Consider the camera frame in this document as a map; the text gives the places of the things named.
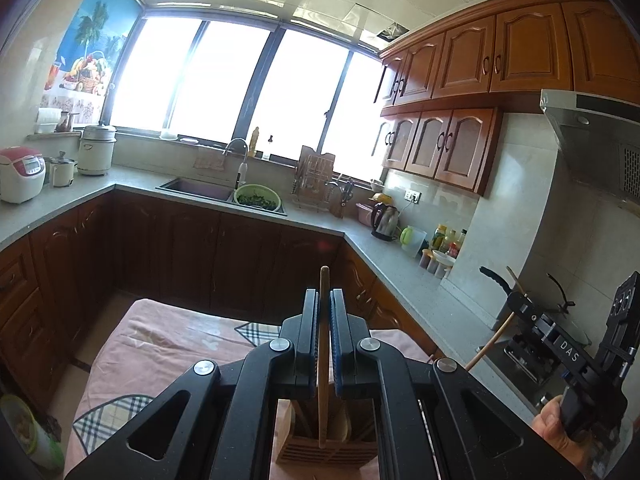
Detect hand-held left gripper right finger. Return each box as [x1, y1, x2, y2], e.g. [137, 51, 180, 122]
[328, 287, 586, 480]

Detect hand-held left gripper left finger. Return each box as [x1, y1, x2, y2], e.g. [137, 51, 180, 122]
[65, 287, 321, 480]

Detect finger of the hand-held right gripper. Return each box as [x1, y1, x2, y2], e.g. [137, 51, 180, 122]
[506, 291, 541, 326]

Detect wooden chopstick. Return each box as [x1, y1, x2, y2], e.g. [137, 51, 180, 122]
[505, 266, 527, 295]
[466, 311, 516, 370]
[316, 266, 332, 448]

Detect wooden utensil holder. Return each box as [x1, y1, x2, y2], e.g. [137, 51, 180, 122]
[274, 392, 381, 471]

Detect person's right hand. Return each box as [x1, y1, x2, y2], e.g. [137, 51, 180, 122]
[532, 394, 591, 466]

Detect black wok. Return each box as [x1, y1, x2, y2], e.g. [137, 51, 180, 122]
[479, 266, 608, 331]

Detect gas stove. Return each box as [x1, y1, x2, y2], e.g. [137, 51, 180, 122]
[475, 337, 566, 411]

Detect seasoning container set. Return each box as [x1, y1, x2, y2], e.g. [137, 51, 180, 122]
[419, 247, 457, 281]

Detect white pitcher green lid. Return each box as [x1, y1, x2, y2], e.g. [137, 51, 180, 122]
[398, 225, 428, 259]

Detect grey kitchen countertop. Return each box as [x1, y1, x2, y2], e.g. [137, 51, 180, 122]
[0, 165, 551, 421]

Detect electric kettle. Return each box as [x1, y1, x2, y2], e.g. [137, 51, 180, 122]
[370, 201, 401, 242]

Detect pink plaid heart tablecloth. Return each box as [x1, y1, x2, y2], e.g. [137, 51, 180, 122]
[65, 297, 441, 480]

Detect metal dish rack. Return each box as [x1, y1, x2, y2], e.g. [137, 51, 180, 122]
[291, 180, 333, 211]

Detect dark wooden lower cabinets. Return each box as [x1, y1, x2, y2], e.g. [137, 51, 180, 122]
[0, 187, 451, 411]

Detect dark knife holder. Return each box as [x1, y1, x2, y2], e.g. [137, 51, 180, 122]
[327, 177, 357, 218]

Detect green basin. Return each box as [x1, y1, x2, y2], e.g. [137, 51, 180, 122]
[233, 184, 282, 212]

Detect wooden cutting board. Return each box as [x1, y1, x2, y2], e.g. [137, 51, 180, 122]
[297, 145, 336, 196]

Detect metal faucet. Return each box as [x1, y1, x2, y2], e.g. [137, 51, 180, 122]
[222, 137, 250, 190]

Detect range hood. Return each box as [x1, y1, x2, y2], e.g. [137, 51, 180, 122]
[539, 89, 640, 211]

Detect kitchen sink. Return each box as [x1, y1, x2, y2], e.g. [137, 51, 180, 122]
[156, 176, 288, 217]

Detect wooden upper cabinets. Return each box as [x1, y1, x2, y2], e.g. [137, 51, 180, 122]
[372, 0, 640, 196]

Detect kitchen window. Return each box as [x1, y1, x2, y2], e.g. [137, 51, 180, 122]
[107, 16, 388, 173]

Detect large white electric cooker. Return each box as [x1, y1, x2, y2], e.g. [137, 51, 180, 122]
[77, 122, 117, 177]

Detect round green rimmed container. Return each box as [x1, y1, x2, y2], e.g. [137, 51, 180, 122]
[0, 392, 66, 471]

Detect small white pot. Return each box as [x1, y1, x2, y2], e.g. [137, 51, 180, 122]
[49, 151, 78, 188]

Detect white red rice cooker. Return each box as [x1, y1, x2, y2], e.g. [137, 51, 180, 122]
[0, 146, 47, 205]

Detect blue palm print blind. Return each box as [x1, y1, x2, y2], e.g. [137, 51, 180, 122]
[40, 0, 143, 121]

